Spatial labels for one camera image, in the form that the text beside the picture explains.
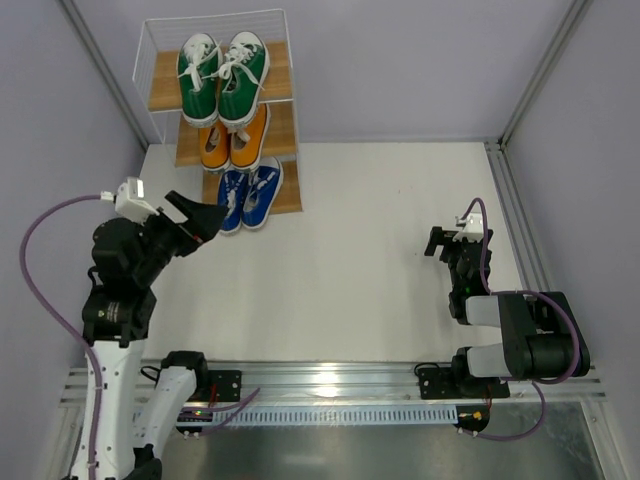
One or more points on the white wire wooden shoe shelf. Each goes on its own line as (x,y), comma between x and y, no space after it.
(156,82)

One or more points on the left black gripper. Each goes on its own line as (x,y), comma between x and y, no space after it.
(176,232)

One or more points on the right aluminium frame post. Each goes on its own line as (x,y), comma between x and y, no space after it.
(560,39)

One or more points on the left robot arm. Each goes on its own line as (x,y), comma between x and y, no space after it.
(116,443)

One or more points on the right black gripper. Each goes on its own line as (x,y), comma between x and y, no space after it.
(451,247)

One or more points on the aluminium frame post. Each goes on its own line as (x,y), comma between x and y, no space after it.
(560,39)
(84,35)

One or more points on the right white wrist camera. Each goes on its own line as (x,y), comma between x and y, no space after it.
(471,228)

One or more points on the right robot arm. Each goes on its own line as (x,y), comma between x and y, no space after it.
(540,338)

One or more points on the orange sneaker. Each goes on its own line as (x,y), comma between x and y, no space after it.
(247,142)
(214,147)

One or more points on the grey slotted cable duct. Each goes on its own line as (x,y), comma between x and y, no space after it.
(302,416)

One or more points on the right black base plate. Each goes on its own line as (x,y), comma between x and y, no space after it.
(444,382)

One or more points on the blue sneaker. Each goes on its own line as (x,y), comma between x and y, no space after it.
(264,186)
(232,191)

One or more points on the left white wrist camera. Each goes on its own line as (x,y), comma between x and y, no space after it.
(129,201)

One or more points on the aluminium front rail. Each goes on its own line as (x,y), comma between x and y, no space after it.
(334,383)

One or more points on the right aluminium frame rail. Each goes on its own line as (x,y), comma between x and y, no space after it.
(529,262)

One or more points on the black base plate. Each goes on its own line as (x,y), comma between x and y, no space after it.
(444,382)
(218,386)

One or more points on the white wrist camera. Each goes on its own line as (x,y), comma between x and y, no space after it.
(129,201)
(471,228)

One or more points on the green sneaker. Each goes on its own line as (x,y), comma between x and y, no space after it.
(245,67)
(197,68)

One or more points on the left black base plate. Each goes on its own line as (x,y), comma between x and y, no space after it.
(218,386)

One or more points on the left aluminium frame post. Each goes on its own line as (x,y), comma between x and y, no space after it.
(84,35)

